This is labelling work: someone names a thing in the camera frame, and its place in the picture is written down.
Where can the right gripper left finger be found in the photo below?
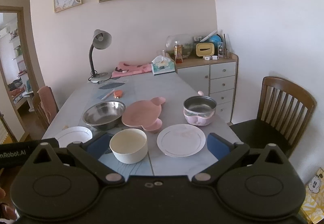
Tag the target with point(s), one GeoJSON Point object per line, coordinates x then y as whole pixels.
{"type": "Point", "coordinates": [87, 155]}

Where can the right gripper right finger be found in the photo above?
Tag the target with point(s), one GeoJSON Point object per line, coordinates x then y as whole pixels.
{"type": "Point", "coordinates": [227, 155]}

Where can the white plate with rim line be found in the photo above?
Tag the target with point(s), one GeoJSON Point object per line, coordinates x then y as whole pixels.
{"type": "Point", "coordinates": [73, 134]}

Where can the stainless steel bowl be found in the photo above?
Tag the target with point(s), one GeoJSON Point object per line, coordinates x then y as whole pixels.
{"type": "Point", "coordinates": [104, 116]}

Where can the cream white bowl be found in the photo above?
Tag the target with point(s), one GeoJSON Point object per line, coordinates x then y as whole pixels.
{"type": "Point", "coordinates": [129, 146]}

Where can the white marbled plate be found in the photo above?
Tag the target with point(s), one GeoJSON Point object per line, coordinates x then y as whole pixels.
{"type": "Point", "coordinates": [181, 140]}

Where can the pink pot with steel liner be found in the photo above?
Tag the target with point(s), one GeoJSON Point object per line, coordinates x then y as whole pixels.
{"type": "Point", "coordinates": [199, 110]}

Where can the pink bear-shaped plate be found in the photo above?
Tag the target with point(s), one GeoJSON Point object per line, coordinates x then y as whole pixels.
{"type": "Point", "coordinates": [144, 114]}

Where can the person's left hand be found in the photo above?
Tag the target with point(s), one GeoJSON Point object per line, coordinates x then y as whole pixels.
{"type": "Point", "coordinates": [6, 211]}

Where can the wooden chair with pink cloth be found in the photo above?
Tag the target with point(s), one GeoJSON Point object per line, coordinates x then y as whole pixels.
{"type": "Point", "coordinates": [45, 106]}

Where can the pink white pen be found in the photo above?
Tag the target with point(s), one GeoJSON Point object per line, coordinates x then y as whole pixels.
{"type": "Point", "coordinates": [108, 94]}

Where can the orange small gadget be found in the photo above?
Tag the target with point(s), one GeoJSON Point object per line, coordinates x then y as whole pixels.
{"type": "Point", "coordinates": [117, 94]}

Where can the dark wooden chair right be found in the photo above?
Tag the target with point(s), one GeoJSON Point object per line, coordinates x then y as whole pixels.
{"type": "Point", "coordinates": [284, 112]}

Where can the white wooden drawer cabinet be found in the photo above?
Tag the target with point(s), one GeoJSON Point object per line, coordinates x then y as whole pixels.
{"type": "Point", "coordinates": [215, 78]}

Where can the pink folded cloth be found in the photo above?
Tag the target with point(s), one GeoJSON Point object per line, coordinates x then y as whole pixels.
{"type": "Point", "coordinates": [124, 69]}

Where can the yellow cartoon box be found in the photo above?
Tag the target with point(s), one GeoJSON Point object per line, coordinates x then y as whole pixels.
{"type": "Point", "coordinates": [312, 207]}

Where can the yellow tissue holder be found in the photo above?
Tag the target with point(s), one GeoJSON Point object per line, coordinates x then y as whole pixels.
{"type": "Point", "coordinates": [205, 49]}

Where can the tissue box on table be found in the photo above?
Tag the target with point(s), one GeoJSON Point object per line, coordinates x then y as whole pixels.
{"type": "Point", "coordinates": [162, 65]}

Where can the blue globe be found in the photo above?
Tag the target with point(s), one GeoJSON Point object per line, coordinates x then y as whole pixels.
{"type": "Point", "coordinates": [215, 39]}

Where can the grey desk lamp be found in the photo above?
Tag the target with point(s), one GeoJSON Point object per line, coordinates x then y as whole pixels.
{"type": "Point", "coordinates": [101, 41]}

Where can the amber bottle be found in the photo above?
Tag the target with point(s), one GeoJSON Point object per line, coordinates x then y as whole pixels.
{"type": "Point", "coordinates": [178, 52]}

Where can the glass fish bowl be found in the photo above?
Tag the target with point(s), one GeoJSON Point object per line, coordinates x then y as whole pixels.
{"type": "Point", "coordinates": [183, 40]}

